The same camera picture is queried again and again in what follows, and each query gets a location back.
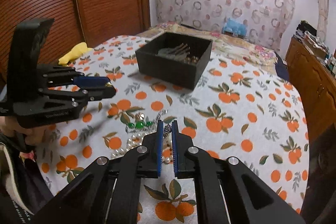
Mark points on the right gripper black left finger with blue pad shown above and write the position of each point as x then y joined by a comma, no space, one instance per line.
107,191

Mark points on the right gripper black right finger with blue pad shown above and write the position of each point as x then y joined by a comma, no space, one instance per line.
227,191

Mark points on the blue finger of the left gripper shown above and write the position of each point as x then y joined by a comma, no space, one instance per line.
81,81

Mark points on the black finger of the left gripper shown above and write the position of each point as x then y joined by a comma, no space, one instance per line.
98,93

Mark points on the black open jewelry box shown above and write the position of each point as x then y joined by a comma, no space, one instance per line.
184,73

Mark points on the person's left hand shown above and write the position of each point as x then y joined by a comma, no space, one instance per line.
10,126

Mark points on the yellow cloth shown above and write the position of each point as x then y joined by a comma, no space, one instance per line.
77,51

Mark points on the orange print table cloth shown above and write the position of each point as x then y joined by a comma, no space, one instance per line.
236,109

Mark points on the wooden side cabinet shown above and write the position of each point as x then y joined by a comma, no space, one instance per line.
315,85

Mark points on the folded clothes pile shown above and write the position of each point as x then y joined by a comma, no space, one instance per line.
308,36

